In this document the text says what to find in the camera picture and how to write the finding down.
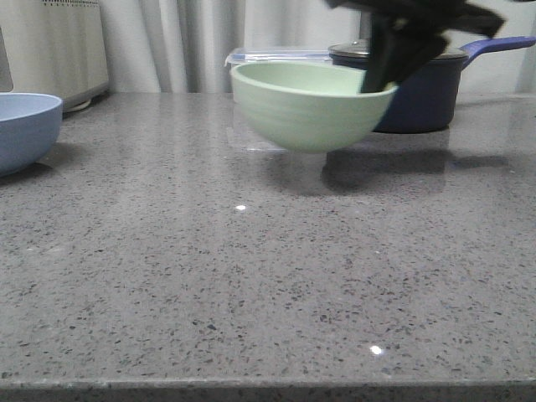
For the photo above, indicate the light green bowl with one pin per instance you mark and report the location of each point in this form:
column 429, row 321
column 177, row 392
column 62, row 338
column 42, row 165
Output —
column 308, row 107

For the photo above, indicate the light blue bowl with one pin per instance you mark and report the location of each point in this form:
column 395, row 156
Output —
column 30, row 126

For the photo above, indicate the dark blue saucepan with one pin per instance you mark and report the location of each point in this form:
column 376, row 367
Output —
column 426, row 101

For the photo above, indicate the clear plastic lidded container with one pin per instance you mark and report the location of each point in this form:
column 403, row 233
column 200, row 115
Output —
column 277, row 54

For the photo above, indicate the cream white toaster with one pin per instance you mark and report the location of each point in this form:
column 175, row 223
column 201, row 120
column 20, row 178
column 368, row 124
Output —
column 53, row 47

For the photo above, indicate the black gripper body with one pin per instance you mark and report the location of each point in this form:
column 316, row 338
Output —
column 430, row 17

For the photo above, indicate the glass lid with blue knob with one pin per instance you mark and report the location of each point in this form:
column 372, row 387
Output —
column 360, row 49

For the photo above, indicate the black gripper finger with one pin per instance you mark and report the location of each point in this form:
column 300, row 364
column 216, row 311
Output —
column 398, row 47

